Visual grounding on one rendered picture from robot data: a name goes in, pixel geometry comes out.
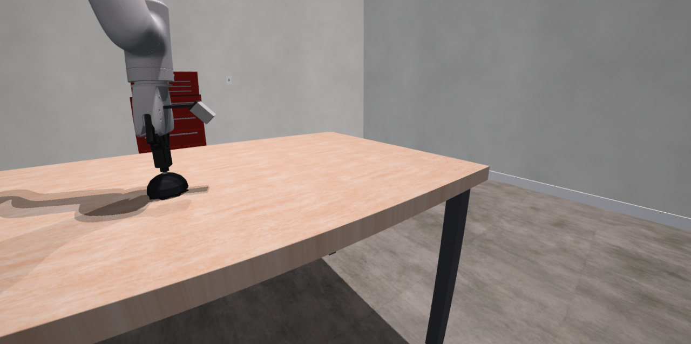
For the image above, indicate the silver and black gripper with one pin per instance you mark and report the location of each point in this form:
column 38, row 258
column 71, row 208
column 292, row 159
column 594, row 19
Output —
column 152, row 121

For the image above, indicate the black dome-shaped bell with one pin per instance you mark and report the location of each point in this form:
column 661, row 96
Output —
column 166, row 185

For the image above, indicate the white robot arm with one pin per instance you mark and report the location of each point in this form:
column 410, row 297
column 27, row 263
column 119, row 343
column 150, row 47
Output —
column 142, row 29

